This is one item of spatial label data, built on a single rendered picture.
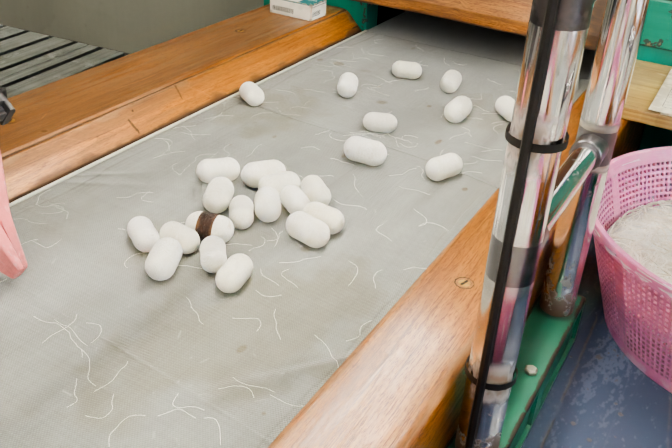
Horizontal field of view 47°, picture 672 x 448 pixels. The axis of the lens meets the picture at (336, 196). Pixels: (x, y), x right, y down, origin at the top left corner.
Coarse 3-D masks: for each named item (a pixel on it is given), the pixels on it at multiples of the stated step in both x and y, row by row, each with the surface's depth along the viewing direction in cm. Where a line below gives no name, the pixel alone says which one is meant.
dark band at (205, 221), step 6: (204, 216) 53; (210, 216) 53; (216, 216) 53; (198, 222) 52; (204, 222) 52; (210, 222) 52; (198, 228) 52; (204, 228) 52; (210, 228) 52; (198, 234) 53; (204, 234) 52; (210, 234) 52
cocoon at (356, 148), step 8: (352, 136) 65; (360, 136) 65; (344, 144) 65; (352, 144) 64; (360, 144) 64; (368, 144) 64; (376, 144) 64; (344, 152) 65; (352, 152) 64; (360, 152) 64; (368, 152) 64; (376, 152) 64; (384, 152) 64; (352, 160) 65; (360, 160) 64; (368, 160) 64; (376, 160) 64; (384, 160) 64
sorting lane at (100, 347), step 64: (320, 64) 86; (384, 64) 87; (448, 64) 88; (512, 64) 90; (192, 128) 70; (256, 128) 70; (320, 128) 71; (448, 128) 73; (64, 192) 58; (128, 192) 59; (192, 192) 59; (384, 192) 61; (448, 192) 62; (64, 256) 51; (128, 256) 52; (192, 256) 52; (256, 256) 52; (320, 256) 53; (384, 256) 53; (0, 320) 45; (64, 320) 45; (128, 320) 46; (192, 320) 46; (256, 320) 46; (320, 320) 47; (0, 384) 41; (64, 384) 41; (128, 384) 41; (192, 384) 41; (256, 384) 42; (320, 384) 42
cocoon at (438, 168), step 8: (432, 160) 62; (440, 160) 62; (448, 160) 63; (456, 160) 63; (432, 168) 62; (440, 168) 62; (448, 168) 62; (456, 168) 63; (432, 176) 62; (440, 176) 62; (448, 176) 63
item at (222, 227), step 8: (192, 216) 53; (224, 216) 53; (192, 224) 53; (216, 224) 52; (224, 224) 52; (232, 224) 53; (216, 232) 52; (224, 232) 52; (232, 232) 53; (224, 240) 53
